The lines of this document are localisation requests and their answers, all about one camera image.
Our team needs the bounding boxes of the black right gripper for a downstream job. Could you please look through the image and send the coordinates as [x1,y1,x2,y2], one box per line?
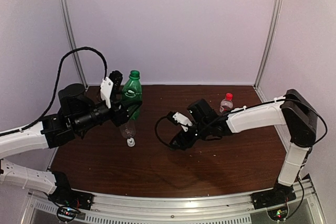
[170,120,211,150]

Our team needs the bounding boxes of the green plastic bottle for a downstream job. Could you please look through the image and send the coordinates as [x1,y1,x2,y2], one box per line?
[120,69,144,121]

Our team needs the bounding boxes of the clear plastic bottle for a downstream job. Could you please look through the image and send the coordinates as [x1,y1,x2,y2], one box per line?
[119,120,136,139]

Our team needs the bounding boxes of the white flip bottle cap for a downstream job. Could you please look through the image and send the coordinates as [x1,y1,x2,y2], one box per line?
[127,137,135,147]

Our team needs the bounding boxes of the clear bottle red cap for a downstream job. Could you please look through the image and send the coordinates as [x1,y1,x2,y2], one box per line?
[219,93,233,114]

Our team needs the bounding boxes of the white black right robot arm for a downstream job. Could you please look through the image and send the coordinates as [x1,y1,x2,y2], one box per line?
[114,86,286,197]

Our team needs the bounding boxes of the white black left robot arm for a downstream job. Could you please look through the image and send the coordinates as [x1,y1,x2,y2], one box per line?
[1,83,142,205]

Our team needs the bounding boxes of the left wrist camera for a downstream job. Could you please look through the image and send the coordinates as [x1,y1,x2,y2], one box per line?
[100,70,123,109]

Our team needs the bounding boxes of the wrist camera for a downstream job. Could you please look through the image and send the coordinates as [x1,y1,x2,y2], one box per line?
[100,70,123,109]
[167,112,193,132]

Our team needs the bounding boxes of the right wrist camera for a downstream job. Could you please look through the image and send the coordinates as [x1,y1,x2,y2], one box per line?
[167,112,193,132]

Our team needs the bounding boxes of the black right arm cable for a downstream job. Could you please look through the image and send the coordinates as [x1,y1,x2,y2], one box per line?
[154,115,229,151]

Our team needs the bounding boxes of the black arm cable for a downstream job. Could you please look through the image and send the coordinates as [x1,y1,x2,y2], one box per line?
[154,115,229,151]
[0,47,109,134]

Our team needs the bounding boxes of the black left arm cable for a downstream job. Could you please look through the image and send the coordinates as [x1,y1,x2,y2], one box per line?
[0,47,109,134]

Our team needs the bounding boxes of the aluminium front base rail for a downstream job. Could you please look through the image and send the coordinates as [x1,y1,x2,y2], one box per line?
[23,179,326,224]

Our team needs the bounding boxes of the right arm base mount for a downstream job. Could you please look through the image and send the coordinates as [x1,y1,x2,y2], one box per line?
[251,179,297,221]

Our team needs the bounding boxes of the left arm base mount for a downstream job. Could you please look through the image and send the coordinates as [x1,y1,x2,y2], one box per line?
[46,172,94,223]

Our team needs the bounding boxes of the left aluminium frame post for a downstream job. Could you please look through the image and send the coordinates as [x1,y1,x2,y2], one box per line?
[59,0,88,89]

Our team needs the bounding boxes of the aluminium corner post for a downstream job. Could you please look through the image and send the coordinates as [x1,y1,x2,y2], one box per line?
[254,0,283,90]

